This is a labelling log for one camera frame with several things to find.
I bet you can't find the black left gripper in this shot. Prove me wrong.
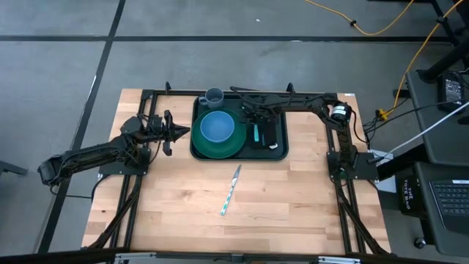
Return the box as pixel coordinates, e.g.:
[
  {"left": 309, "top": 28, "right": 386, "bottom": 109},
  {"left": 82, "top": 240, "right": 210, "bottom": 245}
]
[{"left": 148, "top": 109, "right": 191, "bottom": 157}]

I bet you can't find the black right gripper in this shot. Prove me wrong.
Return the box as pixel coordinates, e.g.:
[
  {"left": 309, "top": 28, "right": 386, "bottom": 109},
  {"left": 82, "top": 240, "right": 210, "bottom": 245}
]
[{"left": 241, "top": 102, "right": 280, "bottom": 144}]

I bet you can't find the black napkin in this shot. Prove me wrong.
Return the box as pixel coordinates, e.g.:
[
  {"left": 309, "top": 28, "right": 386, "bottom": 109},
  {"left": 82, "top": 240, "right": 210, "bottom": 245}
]
[{"left": 250, "top": 122, "right": 278, "bottom": 150}]

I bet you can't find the green plate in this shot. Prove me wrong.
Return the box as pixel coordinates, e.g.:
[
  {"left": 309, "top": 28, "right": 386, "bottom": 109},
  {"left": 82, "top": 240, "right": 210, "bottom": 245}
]
[{"left": 191, "top": 107, "right": 248, "bottom": 160}]

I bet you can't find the blue bowl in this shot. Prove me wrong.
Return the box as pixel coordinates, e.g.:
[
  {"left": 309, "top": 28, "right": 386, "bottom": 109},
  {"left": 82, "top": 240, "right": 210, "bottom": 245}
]
[{"left": 199, "top": 110, "right": 236, "bottom": 144}]

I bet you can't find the grey-blue mug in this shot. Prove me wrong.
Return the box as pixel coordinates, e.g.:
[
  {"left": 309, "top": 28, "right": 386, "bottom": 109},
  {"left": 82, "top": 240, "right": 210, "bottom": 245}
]
[{"left": 198, "top": 87, "right": 225, "bottom": 110}]

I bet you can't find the dark green plastic tray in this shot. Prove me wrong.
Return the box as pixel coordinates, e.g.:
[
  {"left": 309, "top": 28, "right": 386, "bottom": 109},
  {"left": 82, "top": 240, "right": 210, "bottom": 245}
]
[{"left": 189, "top": 93, "right": 289, "bottom": 163}]

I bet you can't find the black tote bag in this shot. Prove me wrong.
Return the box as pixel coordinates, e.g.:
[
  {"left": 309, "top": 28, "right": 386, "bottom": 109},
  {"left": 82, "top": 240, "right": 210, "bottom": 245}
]
[{"left": 396, "top": 175, "right": 423, "bottom": 218}]

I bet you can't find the grey side desk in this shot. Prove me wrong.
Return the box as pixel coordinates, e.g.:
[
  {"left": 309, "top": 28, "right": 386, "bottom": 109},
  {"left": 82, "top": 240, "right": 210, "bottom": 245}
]
[{"left": 405, "top": 69, "right": 469, "bottom": 257}]

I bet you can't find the grey stand foot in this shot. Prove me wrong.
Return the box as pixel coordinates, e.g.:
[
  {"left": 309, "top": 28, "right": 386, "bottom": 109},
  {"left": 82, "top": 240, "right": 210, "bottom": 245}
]
[{"left": 0, "top": 160, "right": 29, "bottom": 177}]

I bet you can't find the black rig crossbeam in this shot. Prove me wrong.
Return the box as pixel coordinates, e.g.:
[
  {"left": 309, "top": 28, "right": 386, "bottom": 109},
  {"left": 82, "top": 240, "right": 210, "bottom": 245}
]
[{"left": 0, "top": 248, "right": 469, "bottom": 264}]

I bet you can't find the black power adapter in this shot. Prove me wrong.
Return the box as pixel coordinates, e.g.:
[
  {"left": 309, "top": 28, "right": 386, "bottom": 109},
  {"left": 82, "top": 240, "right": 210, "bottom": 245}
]
[{"left": 437, "top": 72, "right": 465, "bottom": 114}]

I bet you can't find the black desk leg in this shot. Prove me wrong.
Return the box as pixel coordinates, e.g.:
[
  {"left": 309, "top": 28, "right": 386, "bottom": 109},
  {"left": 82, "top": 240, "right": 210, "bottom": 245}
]
[{"left": 417, "top": 0, "right": 469, "bottom": 84}]

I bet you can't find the dark laptop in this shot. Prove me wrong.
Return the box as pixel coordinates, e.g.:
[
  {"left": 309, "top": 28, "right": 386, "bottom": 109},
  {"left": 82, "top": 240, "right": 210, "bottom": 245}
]
[{"left": 428, "top": 178, "right": 469, "bottom": 235}]

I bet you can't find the black aluminium table frame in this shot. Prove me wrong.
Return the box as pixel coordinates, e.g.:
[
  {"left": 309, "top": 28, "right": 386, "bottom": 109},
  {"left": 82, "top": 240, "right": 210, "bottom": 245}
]
[{"left": 86, "top": 87, "right": 391, "bottom": 257}]

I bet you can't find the knife with teal-white handle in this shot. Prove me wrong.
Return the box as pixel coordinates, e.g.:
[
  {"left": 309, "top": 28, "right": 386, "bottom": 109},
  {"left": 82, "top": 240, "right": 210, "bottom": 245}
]
[{"left": 220, "top": 164, "right": 243, "bottom": 217}]

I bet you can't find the black cable bundle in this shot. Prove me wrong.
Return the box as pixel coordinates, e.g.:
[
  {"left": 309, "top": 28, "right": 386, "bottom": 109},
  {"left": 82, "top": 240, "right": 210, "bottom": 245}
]
[{"left": 351, "top": 97, "right": 415, "bottom": 147}]

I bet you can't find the yellow extension cable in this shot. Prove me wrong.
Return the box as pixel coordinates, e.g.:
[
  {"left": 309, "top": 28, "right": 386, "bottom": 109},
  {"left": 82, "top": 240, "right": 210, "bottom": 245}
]
[
  {"left": 303, "top": 0, "right": 416, "bottom": 37},
  {"left": 378, "top": 0, "right": 465, "bottom": 122}
]

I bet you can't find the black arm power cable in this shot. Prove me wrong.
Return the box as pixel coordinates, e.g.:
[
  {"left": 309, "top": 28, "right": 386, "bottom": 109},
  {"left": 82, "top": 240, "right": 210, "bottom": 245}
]
[{"left": 49, "top": 175, "right": 111, "bottom": 201}]

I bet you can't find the silver metal bracket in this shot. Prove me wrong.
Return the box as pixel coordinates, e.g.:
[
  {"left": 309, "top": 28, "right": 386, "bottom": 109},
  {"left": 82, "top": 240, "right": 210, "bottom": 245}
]
[
  {"left": 114, "top": 252, "right": 158, "bottom": 264},
  {"left": 317, "top": 256, "right": 362, "bottom": 264}
]

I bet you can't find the white cable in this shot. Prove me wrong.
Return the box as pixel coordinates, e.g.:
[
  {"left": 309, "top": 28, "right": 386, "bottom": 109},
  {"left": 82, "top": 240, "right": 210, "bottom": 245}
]
[{"left": 380, "top": 108, "right": 469, "bottom": 157}]

